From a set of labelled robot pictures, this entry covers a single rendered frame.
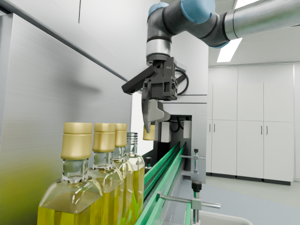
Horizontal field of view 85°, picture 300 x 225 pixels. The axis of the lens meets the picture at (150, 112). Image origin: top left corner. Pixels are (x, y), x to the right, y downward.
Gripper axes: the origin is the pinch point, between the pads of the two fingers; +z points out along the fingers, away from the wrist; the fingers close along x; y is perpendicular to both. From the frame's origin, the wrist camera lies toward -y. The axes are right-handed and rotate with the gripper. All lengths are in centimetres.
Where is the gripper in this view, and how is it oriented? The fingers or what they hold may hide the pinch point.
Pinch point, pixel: (149, 127)
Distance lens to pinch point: 48.0
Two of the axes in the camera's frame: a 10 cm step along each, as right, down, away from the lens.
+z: -0.4, 10.0, -0.6
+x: 3.9, 0.7, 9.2
